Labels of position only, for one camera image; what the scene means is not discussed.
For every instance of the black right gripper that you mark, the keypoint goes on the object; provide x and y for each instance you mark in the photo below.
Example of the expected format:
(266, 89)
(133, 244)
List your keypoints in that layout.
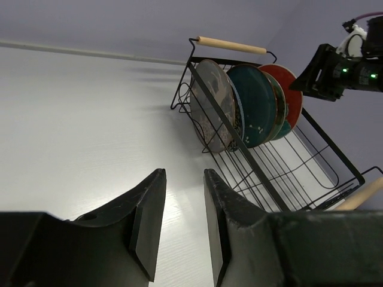
(329, 74)

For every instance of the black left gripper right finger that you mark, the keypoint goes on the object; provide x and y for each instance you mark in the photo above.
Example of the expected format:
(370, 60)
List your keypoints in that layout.
(251, 247)

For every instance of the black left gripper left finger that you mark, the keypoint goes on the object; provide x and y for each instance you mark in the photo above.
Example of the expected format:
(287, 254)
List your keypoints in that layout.
(114, 245)

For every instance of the red floral plate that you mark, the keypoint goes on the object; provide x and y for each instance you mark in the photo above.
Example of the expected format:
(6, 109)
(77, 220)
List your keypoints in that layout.
(294, 99)

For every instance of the dark teal brown-rimmed plate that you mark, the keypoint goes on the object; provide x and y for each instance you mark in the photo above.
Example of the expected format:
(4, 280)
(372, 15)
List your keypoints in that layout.
(281, 126)

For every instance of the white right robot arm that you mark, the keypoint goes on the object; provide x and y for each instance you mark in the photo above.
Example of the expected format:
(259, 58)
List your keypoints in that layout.
(372, 46)

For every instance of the light green plate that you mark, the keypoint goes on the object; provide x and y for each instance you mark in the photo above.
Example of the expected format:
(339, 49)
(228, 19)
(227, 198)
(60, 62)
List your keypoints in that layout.
(258, 102)

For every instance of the grey patterned plate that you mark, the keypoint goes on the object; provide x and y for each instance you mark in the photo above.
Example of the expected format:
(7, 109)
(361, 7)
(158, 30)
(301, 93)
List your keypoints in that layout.
(207, 123)

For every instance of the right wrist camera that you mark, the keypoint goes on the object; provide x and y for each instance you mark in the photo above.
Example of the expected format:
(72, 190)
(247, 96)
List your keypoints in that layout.
(352, 44)

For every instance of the black wire dish rack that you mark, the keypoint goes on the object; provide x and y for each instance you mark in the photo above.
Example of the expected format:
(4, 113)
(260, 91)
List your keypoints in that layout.
(304, 170)

